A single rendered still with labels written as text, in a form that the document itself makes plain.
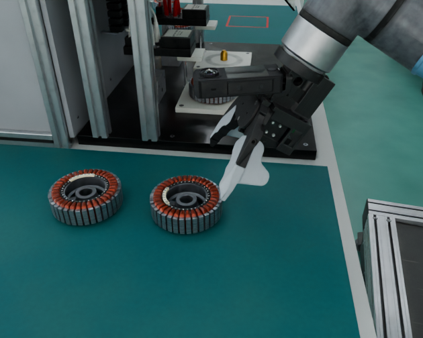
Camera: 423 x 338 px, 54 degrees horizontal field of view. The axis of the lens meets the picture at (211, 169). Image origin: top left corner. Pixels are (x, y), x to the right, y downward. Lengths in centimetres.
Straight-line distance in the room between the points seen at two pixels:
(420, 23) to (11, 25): 63
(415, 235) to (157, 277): 114
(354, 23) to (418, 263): 105
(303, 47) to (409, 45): 12
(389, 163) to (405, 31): 182
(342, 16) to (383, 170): 177
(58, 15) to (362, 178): 169
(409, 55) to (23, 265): 56
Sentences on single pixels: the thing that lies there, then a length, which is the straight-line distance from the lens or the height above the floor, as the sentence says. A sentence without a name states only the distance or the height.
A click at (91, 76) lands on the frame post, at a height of 90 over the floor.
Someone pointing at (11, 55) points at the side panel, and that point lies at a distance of 84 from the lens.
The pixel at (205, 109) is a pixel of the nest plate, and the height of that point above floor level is 78.
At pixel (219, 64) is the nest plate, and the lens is 115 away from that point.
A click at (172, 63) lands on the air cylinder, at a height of 78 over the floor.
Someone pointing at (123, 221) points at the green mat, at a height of 75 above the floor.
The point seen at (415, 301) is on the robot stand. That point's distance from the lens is 136.
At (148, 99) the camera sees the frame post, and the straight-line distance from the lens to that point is 77.
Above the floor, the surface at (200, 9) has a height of 92.
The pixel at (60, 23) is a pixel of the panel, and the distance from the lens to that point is 81.
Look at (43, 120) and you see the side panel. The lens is 87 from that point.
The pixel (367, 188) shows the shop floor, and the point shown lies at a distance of 209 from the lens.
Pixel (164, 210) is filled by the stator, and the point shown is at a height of 79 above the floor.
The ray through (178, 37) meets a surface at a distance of 90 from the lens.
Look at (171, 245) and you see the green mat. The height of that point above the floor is 75.
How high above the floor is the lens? 117
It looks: 34 degrees down
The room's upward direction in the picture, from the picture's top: straight up
